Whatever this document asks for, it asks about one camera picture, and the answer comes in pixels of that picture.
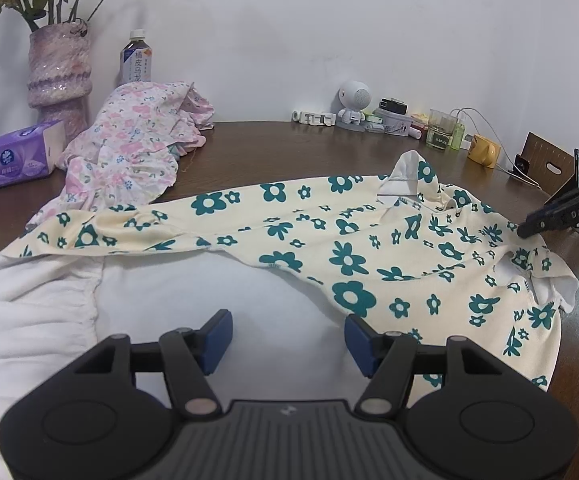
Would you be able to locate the white robot speaker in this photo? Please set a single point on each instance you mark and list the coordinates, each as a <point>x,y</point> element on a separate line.
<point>354,96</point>

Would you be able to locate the yellow mug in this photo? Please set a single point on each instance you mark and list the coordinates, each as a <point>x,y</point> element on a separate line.
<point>482,152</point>

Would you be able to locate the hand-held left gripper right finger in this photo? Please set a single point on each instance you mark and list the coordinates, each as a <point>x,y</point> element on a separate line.
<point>359,346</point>

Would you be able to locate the brown phone stand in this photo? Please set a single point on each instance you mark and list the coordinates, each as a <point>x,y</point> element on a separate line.
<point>549,160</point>

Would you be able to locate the purple textured vase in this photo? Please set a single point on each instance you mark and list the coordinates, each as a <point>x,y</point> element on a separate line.
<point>59,75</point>

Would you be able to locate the green spray bottle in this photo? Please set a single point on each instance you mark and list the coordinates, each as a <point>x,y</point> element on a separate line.
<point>457,136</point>

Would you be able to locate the pink white tube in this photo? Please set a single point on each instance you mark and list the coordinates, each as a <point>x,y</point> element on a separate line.
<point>414,132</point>

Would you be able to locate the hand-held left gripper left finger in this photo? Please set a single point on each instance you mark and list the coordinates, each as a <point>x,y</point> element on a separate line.
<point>217,342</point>

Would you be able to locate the cream dress with green flowers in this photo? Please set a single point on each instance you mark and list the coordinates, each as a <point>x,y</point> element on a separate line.
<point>349,260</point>

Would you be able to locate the small green white box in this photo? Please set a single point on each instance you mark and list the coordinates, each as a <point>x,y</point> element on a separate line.
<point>373,122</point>

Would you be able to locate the grey tin box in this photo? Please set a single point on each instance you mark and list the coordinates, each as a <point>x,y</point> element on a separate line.
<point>397,124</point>

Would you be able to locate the pink floral garment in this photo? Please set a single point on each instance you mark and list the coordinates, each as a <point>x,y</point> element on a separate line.
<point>129,145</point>

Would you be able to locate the glass cup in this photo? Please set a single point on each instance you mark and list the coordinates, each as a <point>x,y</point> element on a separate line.
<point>439,132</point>

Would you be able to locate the purple tissue pack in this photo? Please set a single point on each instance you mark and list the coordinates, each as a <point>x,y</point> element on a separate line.
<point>14,157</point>

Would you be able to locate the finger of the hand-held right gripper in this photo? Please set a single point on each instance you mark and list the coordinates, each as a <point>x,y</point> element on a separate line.
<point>537,222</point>

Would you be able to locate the light blue garment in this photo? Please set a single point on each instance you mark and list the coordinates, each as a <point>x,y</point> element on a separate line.
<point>177,152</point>

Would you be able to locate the tea bottle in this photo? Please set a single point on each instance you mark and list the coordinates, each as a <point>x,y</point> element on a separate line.
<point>135,62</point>

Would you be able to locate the black charger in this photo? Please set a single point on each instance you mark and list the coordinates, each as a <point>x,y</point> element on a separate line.
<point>393,106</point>

